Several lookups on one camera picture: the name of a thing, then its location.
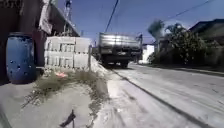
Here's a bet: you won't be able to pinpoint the blue plastic barrel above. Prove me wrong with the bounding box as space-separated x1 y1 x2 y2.
5 32 37 85

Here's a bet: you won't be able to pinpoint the dry grass patch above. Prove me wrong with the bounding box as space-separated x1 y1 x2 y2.
21 68 110 111

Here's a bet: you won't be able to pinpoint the palm tree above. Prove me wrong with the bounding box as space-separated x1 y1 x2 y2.
147 19 166 45

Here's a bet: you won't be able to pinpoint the red-brown building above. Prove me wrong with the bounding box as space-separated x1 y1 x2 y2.
0 0 81 83

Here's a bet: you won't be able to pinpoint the pale concrete verge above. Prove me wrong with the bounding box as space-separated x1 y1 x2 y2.
0 82 111 128

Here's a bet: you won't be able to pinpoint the white building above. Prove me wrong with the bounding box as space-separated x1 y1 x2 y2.
139 43 156 64

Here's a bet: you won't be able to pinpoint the green hedge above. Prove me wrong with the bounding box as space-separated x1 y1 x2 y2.
148 23 224 68

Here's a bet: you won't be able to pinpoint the grey truck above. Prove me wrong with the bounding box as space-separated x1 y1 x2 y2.
96 32 144 69

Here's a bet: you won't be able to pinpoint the stack of concrete blocks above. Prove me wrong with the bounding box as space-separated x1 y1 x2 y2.
44 35 93 71

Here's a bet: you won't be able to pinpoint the house with dark roof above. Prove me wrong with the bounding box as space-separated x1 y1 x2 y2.
189 18 224 46

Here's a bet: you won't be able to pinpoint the concrete sidewalk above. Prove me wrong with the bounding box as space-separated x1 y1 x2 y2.
133 62 224 77

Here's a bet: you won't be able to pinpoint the overhead wires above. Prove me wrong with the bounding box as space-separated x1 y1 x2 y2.
104 0 215 34

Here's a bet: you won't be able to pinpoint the grey concrete road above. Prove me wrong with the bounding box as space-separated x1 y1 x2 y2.
93 61 224 128

